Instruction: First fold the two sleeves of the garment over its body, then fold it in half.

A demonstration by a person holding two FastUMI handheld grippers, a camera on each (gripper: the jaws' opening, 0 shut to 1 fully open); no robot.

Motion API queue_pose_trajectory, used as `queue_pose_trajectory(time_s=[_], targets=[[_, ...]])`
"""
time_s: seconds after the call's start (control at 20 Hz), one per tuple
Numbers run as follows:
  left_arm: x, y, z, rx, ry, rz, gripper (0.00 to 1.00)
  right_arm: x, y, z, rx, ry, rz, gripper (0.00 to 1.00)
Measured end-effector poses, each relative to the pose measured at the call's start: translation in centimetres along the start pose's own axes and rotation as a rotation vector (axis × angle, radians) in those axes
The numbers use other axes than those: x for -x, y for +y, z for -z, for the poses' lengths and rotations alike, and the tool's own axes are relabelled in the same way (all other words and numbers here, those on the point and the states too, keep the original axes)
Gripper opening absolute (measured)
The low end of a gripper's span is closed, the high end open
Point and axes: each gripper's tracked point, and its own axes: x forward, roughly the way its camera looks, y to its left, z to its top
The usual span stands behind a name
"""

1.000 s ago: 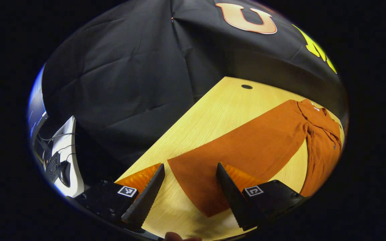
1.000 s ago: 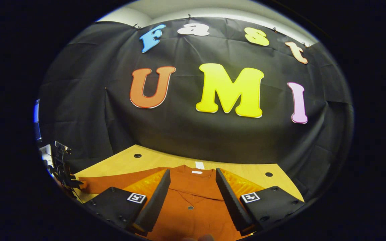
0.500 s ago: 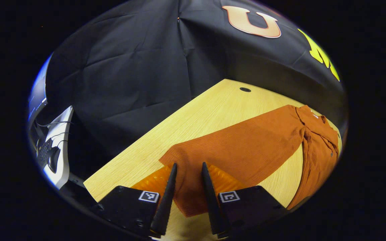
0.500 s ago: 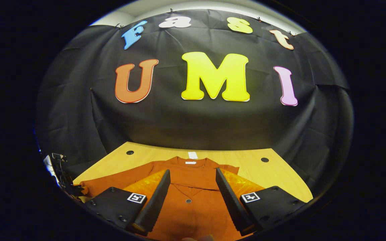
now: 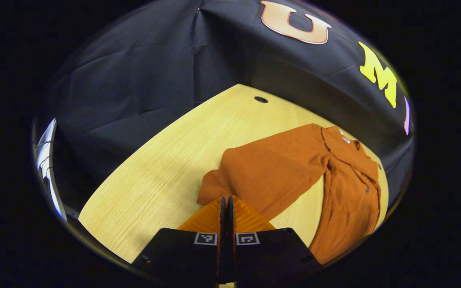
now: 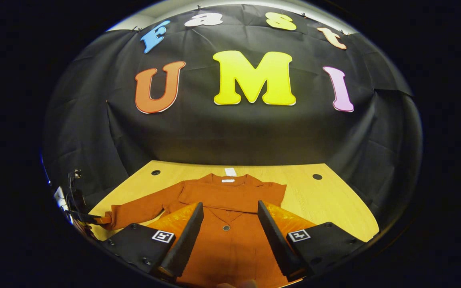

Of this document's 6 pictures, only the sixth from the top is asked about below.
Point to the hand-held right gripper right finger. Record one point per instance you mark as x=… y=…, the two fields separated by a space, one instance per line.
x=278 y=244

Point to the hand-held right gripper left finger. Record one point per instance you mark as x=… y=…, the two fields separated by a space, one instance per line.
x=184 y=244

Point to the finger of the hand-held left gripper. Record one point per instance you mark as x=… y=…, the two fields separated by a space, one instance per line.
x=84 y=217

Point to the orange knit garment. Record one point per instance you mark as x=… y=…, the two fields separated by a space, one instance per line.
x=230 y=208

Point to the black backdrop cloth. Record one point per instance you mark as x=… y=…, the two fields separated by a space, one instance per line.
x=234 y=132

